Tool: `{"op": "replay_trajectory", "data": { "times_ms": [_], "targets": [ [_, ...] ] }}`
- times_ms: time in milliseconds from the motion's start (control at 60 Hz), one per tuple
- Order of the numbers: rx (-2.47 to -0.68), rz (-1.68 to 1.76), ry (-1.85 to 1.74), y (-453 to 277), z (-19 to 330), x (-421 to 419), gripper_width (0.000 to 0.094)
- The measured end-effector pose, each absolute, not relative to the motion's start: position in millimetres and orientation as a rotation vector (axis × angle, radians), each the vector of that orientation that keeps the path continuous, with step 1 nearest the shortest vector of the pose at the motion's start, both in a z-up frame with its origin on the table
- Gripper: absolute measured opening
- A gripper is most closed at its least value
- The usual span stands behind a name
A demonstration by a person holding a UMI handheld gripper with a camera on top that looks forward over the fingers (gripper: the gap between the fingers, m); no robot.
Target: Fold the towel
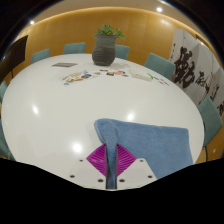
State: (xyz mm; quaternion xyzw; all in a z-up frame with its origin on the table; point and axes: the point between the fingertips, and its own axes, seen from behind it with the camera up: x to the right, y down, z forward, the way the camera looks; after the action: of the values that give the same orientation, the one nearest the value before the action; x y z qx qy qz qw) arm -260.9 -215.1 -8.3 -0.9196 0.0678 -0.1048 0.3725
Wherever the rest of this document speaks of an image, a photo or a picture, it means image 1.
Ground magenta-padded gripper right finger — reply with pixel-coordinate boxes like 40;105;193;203
116;143;158;190

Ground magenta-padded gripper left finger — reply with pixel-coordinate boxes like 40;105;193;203
68;143;108;190

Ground blue towel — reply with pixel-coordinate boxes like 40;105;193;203
93;118;194;190

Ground small round coloured stickers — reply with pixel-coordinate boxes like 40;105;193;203
153;76;170;86

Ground colourful sticker sheet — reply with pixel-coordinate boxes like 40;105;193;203
60;69;93;86

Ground flat white box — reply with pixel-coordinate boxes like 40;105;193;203
129;69;154;82

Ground row of small colourful cards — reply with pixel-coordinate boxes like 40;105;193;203
93;68;129;78

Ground teal chairs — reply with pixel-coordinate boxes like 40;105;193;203
0;41;224;161

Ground flat grey tablet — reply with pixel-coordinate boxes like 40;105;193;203
51;62;78;68

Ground white calligraphy folding screen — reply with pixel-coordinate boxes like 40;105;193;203
169;28;224;116

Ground potted plant in grey pot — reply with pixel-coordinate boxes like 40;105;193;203
91;24;126;67

